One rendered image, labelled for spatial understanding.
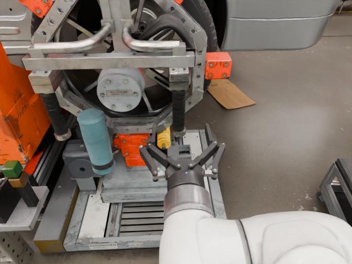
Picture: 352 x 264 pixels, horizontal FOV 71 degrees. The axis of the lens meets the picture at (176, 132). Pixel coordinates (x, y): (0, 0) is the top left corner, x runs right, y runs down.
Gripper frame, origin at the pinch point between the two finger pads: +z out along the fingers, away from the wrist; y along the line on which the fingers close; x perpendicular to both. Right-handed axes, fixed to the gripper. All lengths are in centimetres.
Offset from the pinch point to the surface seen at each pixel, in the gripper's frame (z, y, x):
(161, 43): 10.0, -4.3, 19.0
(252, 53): 254, 107, -79
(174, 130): 6.9, -1.3, -5.1
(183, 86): 6.6, 1.0, 9.3
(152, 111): 37.9, -9.6, -19.0
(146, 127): 28.9, -11.5, -20.7
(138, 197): 31, -20, -69
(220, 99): 146, 46, -79
